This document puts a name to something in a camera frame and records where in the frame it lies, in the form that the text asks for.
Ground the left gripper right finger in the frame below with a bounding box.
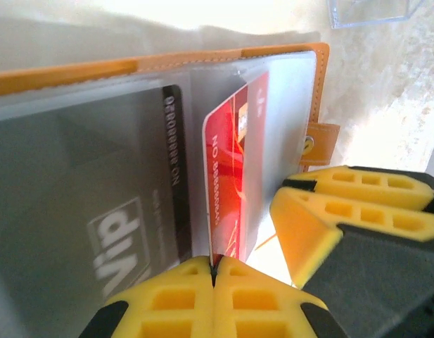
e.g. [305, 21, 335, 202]
[212, 256, 348, 338]

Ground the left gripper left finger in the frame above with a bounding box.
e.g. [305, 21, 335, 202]
[78, 255, 216, 338]

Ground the orange leather card holder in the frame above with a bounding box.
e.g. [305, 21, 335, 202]
[0, 42, 341, 338]

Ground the red credit card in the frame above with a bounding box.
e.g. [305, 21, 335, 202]
[201, 70, 270, 274]

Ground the black credit card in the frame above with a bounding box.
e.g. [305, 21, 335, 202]
[0, 84, 193, 338]

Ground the clear plastic box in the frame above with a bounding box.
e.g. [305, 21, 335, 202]
[327, 0, 427, 30]

